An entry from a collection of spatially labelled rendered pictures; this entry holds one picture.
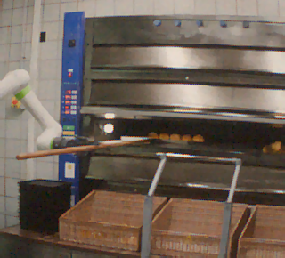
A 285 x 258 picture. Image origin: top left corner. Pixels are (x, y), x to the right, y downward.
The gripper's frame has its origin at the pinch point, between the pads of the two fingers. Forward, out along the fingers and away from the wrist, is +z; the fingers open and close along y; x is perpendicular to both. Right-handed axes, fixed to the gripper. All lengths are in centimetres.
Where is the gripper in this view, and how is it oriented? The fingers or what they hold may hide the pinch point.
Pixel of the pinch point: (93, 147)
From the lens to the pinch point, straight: 316.2
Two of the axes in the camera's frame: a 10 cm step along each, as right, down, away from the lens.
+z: 8.9, 0.7, -4.5
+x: -4.5, 0.6, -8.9
